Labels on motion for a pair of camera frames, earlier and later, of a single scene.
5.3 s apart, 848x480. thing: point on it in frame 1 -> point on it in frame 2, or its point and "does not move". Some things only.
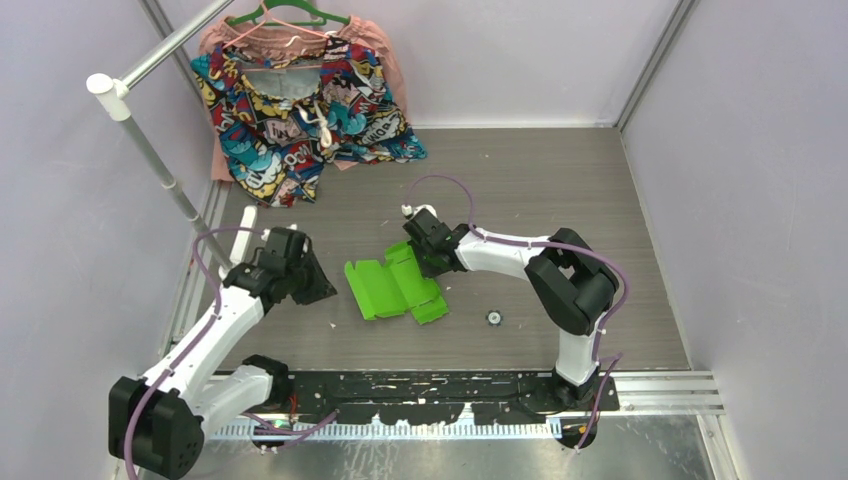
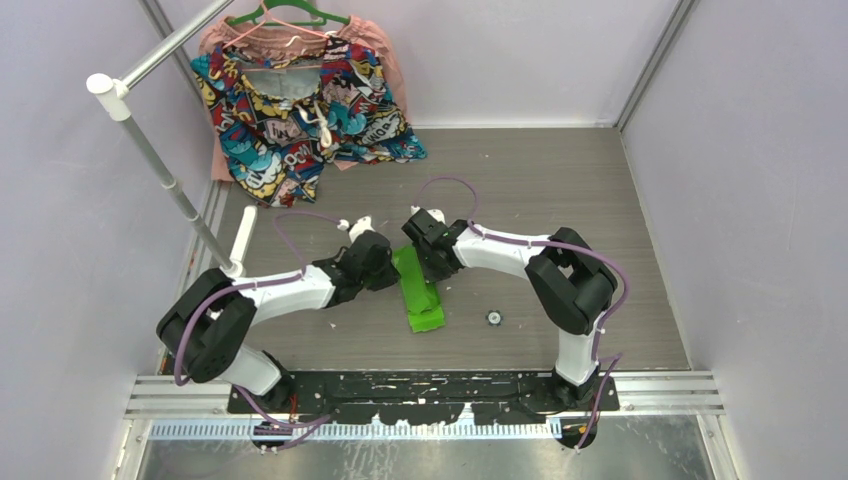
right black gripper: [428, 271] does not move
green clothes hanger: [253, 15] does not move
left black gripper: [321, 287] -> [390, 278]
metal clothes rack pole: [114, 91] does not move
